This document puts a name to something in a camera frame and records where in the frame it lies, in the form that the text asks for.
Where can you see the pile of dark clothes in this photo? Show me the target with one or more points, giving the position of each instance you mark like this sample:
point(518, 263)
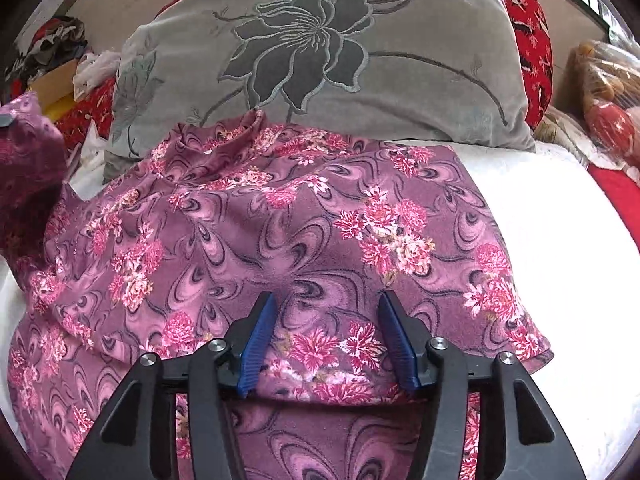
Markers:
point(45, 45)

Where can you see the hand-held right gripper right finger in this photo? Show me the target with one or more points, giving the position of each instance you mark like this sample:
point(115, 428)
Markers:
point(397, 340)

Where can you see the clear plastic bag of toys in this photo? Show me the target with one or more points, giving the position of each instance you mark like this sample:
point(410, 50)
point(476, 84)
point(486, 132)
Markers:
point(605, 110)

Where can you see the grey flower print pillow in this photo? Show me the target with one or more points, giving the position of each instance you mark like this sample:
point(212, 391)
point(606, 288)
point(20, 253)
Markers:
point(400, 85)

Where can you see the beige patterned cloth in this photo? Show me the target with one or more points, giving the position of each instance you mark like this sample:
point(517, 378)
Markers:
point(560, 135)

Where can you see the white plastic bag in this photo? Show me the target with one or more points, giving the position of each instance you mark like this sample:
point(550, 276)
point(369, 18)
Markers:
point(95, 72)

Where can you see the yellow cardboard box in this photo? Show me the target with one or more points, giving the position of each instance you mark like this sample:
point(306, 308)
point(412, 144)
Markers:
point(55, 95)

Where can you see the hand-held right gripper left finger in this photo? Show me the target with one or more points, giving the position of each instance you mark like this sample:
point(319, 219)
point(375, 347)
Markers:
point(257, 340)

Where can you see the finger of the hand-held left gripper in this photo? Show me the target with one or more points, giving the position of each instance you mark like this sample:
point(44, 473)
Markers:
point(5, 120)

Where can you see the white quilted bedspread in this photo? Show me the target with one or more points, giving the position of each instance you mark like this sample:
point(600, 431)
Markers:
point(550, 260)

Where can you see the purple floral garment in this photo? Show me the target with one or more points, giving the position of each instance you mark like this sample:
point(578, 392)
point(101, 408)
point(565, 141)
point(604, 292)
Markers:
point(250, 235)

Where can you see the red cushion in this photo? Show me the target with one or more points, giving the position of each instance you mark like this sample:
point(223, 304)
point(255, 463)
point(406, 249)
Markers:
point(620, 195)

